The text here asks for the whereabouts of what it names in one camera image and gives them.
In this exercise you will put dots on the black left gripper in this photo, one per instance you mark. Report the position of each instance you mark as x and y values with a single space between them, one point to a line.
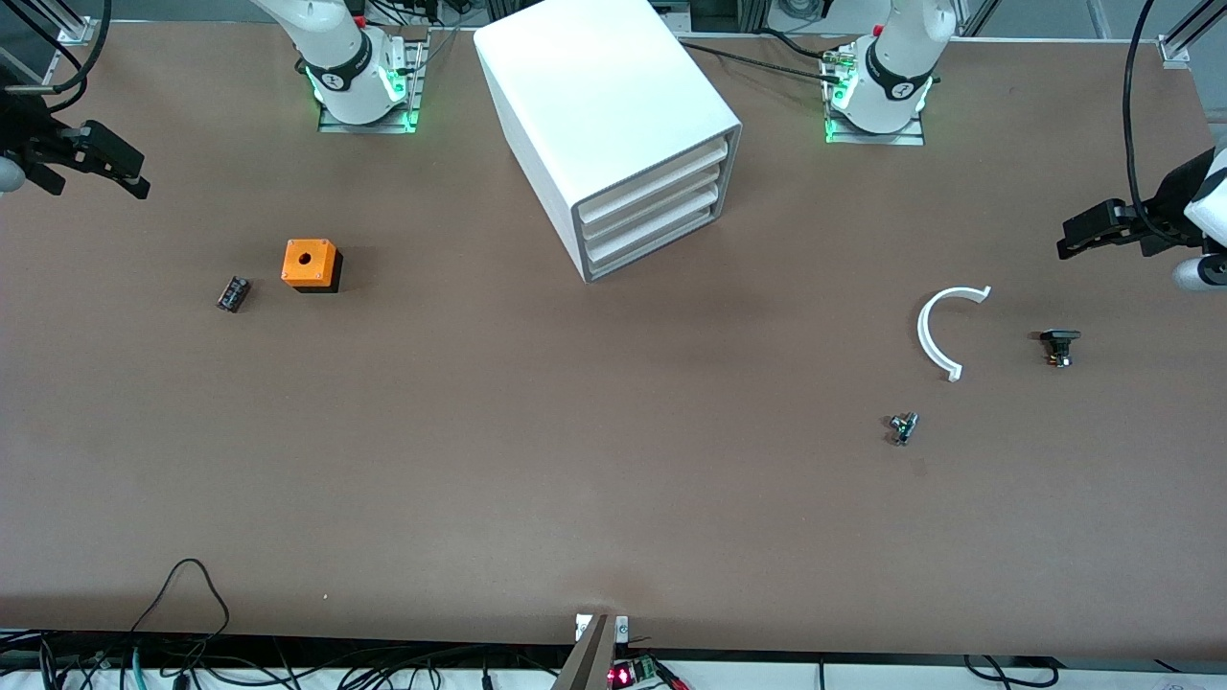
1166 205

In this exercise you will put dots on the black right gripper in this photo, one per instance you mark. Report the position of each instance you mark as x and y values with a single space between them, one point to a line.
29 140

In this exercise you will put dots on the white plastic drawer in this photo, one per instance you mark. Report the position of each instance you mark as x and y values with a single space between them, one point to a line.
652 230
652 182
652 206

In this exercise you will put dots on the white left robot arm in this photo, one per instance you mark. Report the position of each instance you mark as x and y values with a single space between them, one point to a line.
896 67

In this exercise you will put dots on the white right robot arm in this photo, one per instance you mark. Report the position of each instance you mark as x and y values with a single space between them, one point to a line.
345 57

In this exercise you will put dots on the white drawer cabinet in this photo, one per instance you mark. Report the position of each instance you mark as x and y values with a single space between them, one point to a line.
594 86

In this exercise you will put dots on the small black cylindrical component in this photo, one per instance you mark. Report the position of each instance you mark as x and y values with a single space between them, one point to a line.
233 294

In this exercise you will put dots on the orange box with black base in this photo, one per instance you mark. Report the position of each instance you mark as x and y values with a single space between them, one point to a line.
307 259

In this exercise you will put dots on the white curved plastic arc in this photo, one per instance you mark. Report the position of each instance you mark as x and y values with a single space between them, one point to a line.
922 331

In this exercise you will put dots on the small metal green component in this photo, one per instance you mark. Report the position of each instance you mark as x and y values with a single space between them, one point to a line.
902 427

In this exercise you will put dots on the circuit board with red light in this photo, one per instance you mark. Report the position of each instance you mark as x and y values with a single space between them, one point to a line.
623 676

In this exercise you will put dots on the black button switch part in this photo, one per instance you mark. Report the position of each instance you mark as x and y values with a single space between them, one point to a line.
1059 337

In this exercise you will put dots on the aluminium profile corner bracket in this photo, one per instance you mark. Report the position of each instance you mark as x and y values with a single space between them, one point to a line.
75 31
1174 50

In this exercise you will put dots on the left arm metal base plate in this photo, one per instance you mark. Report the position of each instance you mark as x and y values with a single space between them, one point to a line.
911 137

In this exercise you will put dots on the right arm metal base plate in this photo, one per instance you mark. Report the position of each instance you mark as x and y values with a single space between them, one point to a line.
335 125

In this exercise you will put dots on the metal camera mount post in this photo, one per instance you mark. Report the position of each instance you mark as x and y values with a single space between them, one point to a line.
594 661

